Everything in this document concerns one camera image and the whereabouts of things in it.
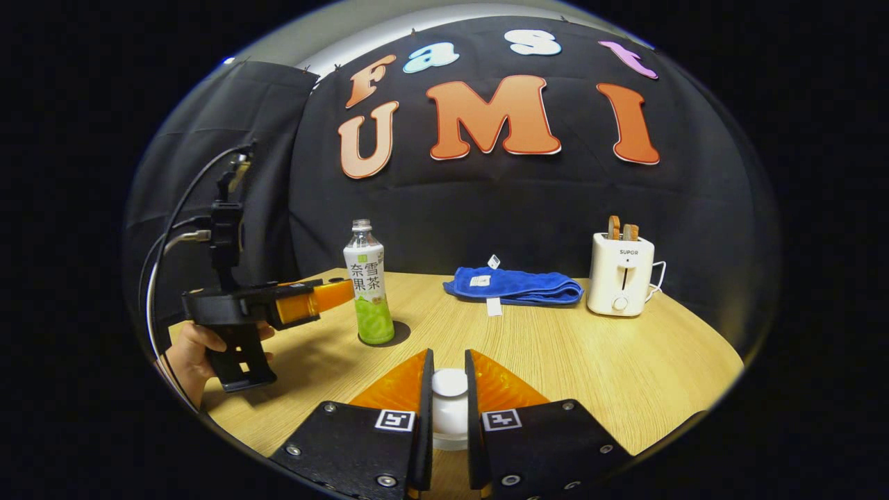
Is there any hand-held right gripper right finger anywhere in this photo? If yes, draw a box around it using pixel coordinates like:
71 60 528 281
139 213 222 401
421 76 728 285
464 349 634 500

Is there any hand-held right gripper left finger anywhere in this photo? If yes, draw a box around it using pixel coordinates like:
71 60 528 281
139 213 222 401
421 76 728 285
269 349 435 500

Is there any clear water bottle green label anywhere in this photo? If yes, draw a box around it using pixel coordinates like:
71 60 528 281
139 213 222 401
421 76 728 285
343 219 396 347

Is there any dark brown round coaster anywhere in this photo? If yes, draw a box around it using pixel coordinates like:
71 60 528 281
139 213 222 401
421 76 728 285
357 320 413 349

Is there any folded blue towel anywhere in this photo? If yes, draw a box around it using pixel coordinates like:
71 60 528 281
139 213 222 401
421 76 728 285
443 254 585 318

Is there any black backdrop cloth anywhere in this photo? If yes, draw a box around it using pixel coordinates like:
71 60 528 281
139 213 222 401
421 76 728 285
125 15 782 362

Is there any white toaster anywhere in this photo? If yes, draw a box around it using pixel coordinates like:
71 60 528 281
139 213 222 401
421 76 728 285
587 233 656 318

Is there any grey cable with silver plug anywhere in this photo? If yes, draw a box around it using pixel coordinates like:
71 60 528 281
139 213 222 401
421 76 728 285
142 228 212 412

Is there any black cable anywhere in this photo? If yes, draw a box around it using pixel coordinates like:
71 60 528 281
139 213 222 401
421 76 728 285
144 142 254 334

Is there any white toaster cable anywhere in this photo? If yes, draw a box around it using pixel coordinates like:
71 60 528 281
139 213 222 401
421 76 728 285
645 260 668 303

